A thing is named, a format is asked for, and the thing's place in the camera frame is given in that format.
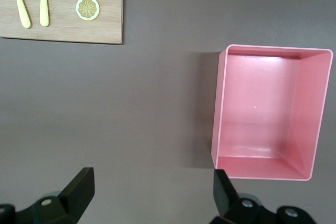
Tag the pink plastic bin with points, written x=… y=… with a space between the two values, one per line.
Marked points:
x=257 y=103

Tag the wooden cutting board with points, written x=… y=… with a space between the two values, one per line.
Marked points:
x=65 y=32

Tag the yellow plastic knife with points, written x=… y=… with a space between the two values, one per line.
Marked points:
x=22 y=11

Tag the yellow plastic fork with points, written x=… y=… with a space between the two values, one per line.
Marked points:
x=44 y=11

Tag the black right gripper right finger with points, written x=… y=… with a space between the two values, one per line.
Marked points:
x=225 y=197

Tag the lemon slice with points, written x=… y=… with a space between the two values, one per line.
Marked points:
x=88 y=8

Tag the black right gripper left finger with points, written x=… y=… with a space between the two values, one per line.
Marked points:
x=71 y=197

